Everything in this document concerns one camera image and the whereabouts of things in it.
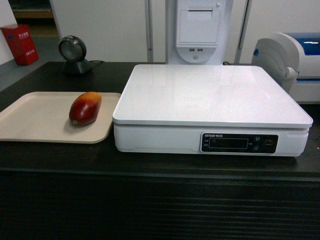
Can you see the dark red mango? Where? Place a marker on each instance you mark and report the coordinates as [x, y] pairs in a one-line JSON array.
[[85, 108]]

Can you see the white checkout scale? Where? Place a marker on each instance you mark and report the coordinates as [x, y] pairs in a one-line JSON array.
[[208, 109]]

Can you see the white checkout kiosk terminal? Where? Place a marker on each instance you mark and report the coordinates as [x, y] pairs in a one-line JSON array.
[[196, 31]]

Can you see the black checkout counter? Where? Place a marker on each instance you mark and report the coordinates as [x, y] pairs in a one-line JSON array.
[[58, 191]]

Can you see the black barcode scanner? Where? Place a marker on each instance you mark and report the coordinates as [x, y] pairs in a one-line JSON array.
[[73, 50]]

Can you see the beige plastic tray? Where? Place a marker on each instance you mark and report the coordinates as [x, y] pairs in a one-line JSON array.
[[44, 117]]

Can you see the white blue label printer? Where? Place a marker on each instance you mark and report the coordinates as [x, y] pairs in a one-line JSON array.
[[292, 59]]

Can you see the red fire extinguisher box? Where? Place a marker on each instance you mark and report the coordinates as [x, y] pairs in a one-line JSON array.
[[20, 42]]

